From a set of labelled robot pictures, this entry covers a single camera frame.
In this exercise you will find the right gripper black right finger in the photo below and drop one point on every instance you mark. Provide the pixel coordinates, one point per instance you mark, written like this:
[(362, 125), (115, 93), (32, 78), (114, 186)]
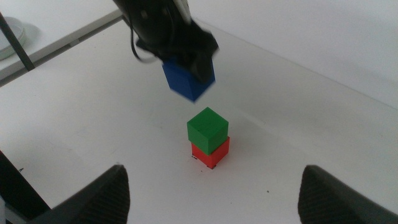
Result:
[(326, 199)]

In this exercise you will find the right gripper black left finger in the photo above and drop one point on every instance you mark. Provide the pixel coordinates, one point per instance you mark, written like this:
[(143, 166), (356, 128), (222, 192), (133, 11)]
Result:
[(102, 199)]

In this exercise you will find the green cube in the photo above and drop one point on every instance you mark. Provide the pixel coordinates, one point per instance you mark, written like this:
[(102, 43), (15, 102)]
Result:
[(206, 129)]

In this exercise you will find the black slanted pole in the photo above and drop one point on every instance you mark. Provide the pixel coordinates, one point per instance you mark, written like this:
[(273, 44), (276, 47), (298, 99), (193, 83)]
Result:
[(17, 42)]

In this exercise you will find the left black Piper arm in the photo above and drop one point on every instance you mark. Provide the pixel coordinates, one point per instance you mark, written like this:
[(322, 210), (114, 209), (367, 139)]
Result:
[(155, 15)]

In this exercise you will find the red cube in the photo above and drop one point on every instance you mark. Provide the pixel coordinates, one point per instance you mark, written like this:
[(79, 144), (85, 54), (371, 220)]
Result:
[(214, 155)]

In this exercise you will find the white round disc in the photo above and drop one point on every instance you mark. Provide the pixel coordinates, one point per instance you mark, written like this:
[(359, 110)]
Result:
[(6, 46)]

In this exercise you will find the blue cube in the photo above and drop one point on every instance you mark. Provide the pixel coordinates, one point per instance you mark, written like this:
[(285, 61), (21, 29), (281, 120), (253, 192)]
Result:
[(182, 82)]

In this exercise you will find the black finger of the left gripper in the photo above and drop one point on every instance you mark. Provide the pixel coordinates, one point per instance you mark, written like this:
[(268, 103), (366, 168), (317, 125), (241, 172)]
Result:
[(202, 70)]

